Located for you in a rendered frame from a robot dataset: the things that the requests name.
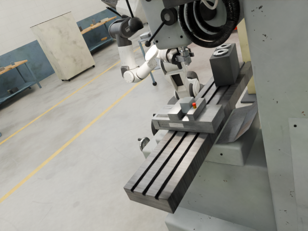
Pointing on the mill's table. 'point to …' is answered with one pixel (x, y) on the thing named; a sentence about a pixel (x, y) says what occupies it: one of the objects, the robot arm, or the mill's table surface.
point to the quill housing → (153, 16)
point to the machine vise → (191, 118)
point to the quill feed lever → (168, 19)
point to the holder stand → (225, 64)
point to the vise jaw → (176, 112)
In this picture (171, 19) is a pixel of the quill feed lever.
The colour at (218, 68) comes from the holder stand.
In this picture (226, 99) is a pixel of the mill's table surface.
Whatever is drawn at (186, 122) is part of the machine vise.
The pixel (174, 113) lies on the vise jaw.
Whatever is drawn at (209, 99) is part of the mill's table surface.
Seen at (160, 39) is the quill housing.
